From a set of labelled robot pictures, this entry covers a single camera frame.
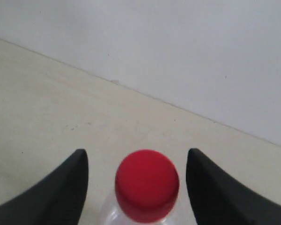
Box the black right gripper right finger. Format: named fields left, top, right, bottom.
left=186, top=148, right=281, bottom=225

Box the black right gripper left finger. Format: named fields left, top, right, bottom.
left=0, top=149, right=88, bottom=225

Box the clear water bottle red cap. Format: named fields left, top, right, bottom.
left=100, top=150, right=182, bottom=225

